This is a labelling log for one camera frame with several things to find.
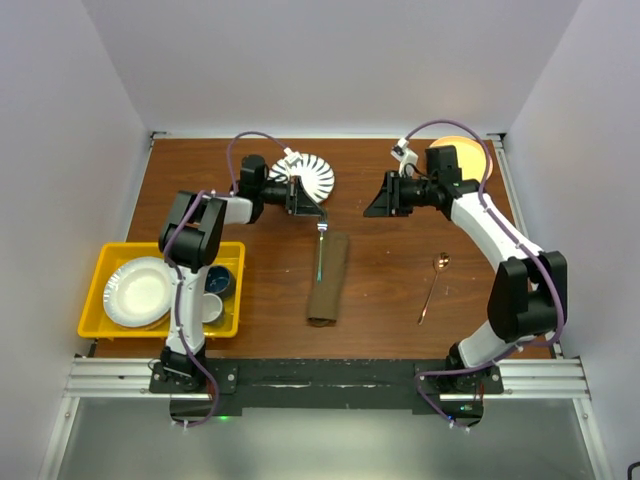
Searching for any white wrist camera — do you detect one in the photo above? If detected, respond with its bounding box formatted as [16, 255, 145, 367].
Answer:
[391, 137, 418, 177]
[283, 147, 303, 172]

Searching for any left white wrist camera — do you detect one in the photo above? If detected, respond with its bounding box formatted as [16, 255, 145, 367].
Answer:
[283, 147, 303, 172]

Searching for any white grey mug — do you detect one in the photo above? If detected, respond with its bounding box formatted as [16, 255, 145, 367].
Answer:
[202, 293, 225, 325]

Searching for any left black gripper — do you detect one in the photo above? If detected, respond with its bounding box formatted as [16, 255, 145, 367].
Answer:
[258, 175, 324, 217]

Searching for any orange plate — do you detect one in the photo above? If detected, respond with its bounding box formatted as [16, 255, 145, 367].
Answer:
[430, 136, 486, 182]

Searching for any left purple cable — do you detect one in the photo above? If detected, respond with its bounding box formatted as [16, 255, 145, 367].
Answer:
[162, 130, 294, 429]

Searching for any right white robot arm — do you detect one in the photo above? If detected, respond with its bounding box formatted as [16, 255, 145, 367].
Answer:
[364, 138, 567, 393]

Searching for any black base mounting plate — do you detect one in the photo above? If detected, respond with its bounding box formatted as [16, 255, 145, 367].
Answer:
[148, 358, 505, 423]

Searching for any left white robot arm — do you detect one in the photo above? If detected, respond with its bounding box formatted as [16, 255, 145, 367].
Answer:
[154, 148, 328, 392]

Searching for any aluminium frame rail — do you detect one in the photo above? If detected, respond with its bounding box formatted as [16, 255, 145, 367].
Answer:
[63, 358, 590, 400]

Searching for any iridescent fork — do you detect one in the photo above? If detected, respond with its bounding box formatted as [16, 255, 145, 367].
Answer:
[316, 215, 328, 283]

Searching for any white paper plate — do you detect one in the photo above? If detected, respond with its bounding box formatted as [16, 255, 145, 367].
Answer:
[103, 256, 172, 328]

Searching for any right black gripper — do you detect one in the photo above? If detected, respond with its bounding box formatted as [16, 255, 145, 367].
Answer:
[363, 171, 437, 218]

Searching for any white blue striped plate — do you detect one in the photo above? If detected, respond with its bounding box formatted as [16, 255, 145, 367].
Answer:
[268, 153, 335, 204]

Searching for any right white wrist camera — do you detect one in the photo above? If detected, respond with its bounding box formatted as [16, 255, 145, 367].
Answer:
[391, 137, 418, 177]

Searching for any dark blue mug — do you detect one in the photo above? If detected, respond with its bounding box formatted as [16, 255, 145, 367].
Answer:
[204, 265, 236, 300]

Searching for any copper spoon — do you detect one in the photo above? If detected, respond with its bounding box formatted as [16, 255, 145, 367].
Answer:
[417, 252, 451, 325]

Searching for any brown cloth napkin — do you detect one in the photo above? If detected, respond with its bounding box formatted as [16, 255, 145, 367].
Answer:
[306, 231, 349, 327]

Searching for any yellow plastic bin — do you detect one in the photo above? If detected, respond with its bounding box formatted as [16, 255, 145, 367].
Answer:
[77, 241, 246, 340]

